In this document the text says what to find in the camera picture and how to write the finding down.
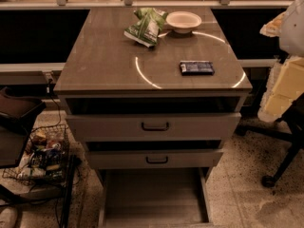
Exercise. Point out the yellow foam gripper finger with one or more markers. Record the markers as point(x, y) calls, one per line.
point(285, 85)
point(273, 28)

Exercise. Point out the green jalapeno chip bag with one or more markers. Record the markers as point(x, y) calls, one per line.
point(147, 29)

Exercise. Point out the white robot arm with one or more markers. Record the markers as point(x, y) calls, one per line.
point(291, 39)

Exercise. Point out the top grey drawer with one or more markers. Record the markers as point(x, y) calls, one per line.
point(127, 128)

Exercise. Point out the grey drawer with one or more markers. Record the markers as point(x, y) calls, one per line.
point(127, 128)
point(136, 159)

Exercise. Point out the grey drawer cabinet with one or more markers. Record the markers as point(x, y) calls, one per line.
point(109, 74)

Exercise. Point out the middle grey drawer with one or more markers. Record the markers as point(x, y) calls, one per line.
point(136, 159)

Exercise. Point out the open bottom drawer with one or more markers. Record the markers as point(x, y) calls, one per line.
point(154, 198)

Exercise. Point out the black office chair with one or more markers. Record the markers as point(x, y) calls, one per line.
point(294, 118)

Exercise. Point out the white paper bowl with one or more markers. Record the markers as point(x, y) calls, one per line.
point(183, 21)

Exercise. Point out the dark blue snack bar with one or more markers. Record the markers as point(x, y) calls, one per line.
point(196, 68)

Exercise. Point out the dark brown bin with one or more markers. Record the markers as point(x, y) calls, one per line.
point(17, 117)

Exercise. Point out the black top drawer handle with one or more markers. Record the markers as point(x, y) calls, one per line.
point(150, 127)

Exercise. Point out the black drawer handle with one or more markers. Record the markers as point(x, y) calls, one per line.
point(150, 127)
point(163, 160)

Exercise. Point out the black middle drawer handle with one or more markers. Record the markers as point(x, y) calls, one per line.
point(163, 160)

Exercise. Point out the wire basket of snacks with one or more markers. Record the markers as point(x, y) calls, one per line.
point(45, 157)

